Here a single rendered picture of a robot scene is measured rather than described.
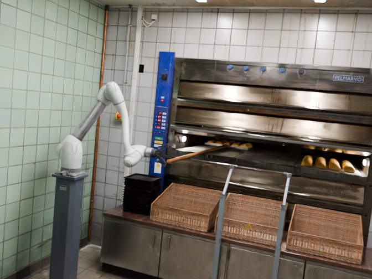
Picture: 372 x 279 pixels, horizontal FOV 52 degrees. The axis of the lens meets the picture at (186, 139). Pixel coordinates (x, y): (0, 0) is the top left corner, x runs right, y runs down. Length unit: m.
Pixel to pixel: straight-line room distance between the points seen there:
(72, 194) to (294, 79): 2.15
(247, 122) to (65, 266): 2.01
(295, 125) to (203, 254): 1.40
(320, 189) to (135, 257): 1.77
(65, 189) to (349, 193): 2.39
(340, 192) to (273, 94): 1.05
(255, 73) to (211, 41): 0.53
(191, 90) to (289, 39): 1.02
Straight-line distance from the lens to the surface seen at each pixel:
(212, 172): 3.72
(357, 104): 3.56
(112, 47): 4.19
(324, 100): 3.56
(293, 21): 3.66
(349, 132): 3.56
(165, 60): 3.86
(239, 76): 3.66
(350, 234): 3.62
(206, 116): 3.71
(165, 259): 3.49
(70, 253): 3.28
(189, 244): 3.36
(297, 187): 3.60
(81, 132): 3.31
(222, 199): 3.11
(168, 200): 3.79
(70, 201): 3.13
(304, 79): 3.58
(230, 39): 3.72
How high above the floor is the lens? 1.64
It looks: 5 degrees down
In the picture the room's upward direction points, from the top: 6 degrees clockwise
